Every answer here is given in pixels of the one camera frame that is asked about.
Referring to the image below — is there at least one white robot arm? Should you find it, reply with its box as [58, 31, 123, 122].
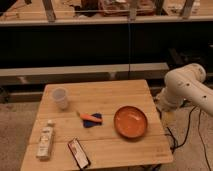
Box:
[156, 63, 213, 125]

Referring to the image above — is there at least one orange round bowl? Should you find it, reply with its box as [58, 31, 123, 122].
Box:
[113, 106, 148, 139]

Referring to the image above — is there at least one orange carrot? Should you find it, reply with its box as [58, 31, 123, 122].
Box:
[77, 112, 102, 123]

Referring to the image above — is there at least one black red flat box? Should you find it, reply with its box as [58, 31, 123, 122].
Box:
[68, 138, 90, 170]

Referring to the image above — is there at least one clear plastic cup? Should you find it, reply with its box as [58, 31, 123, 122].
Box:
[51, 87, 69, 110]

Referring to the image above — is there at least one white glue bottle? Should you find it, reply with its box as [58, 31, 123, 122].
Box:
[36, 120, 54, 160]

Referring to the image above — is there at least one black cable on floor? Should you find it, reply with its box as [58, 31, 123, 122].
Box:
[156, 105, 213, 171]

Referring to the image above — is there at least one long metal shelf rail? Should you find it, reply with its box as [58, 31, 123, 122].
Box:
[0, 62, 169, 85]

